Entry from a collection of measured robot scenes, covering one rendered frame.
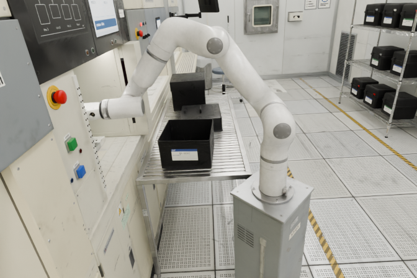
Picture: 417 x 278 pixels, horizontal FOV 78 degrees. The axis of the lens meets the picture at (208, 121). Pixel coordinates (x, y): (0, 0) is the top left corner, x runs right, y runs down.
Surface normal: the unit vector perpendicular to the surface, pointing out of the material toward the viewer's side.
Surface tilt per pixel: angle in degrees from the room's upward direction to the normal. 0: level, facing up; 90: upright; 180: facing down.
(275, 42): 90
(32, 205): 90
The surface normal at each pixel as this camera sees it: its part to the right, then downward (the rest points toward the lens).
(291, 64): 0.01, 0.41
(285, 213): -0.06, -0.91
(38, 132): 1.00, -0.06
